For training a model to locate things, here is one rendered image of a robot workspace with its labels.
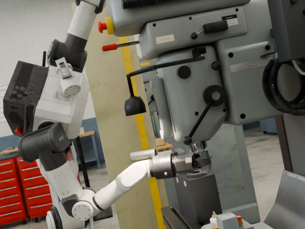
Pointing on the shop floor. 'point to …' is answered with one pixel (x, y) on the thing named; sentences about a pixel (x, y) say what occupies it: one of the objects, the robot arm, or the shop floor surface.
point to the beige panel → (123, 125)
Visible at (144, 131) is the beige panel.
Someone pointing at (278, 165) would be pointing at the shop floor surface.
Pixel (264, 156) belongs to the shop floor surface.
